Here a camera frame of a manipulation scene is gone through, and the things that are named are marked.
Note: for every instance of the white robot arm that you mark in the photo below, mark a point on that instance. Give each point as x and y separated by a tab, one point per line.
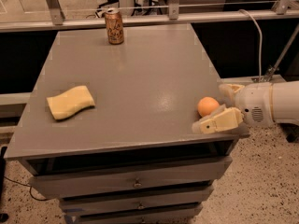
285	103

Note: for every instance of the orange soda can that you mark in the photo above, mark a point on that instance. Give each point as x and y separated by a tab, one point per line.
114	26

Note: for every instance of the grey drawer cabinet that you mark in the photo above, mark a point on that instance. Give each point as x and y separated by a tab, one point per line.
133	157

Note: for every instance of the metal railing frame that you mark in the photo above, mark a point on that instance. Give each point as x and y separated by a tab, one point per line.
35	15

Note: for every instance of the yellow sponge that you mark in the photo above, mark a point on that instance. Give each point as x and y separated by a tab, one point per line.
68	103

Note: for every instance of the orange fruit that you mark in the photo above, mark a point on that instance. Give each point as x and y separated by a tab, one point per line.
207	105

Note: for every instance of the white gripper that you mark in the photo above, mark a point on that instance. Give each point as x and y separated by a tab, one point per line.
254	103

